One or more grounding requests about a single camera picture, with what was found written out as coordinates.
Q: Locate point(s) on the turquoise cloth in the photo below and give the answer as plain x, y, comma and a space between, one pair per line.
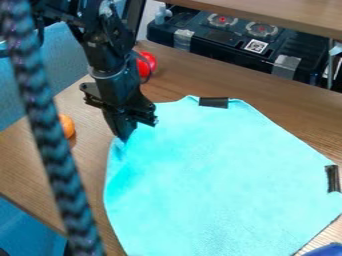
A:
222, 180

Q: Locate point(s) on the red toy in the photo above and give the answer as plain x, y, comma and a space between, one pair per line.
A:
146, 66

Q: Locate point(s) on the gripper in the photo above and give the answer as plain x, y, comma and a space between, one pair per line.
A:
120, 96

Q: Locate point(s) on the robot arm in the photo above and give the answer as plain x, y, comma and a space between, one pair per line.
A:
107, 36

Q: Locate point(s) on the orange toy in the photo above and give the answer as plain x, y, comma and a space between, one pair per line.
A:
67, 126

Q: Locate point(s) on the blue toy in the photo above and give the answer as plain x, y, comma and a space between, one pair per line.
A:
325, 250

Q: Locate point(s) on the black tool case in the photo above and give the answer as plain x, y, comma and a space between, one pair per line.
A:
240, 40

